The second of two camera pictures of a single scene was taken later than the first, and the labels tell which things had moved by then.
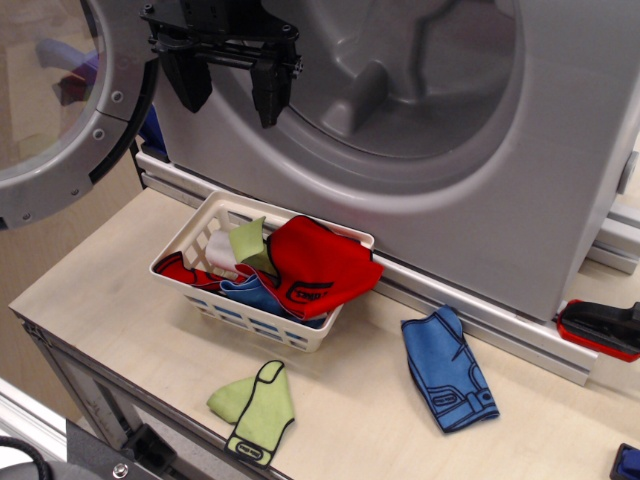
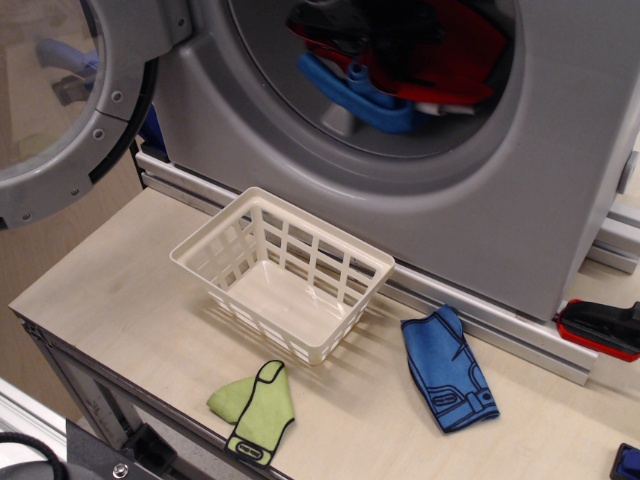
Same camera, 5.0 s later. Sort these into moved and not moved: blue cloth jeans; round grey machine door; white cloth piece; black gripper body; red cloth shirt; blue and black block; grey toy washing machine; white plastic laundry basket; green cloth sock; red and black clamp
Moved: red cloth shirt; black gripper body; white plastic laundry basket; white cloth piece
Not moved: green cloth sock; blue and black block; round grey machine door; grey toy washing machine; red and black clamp; blue cloth jeans
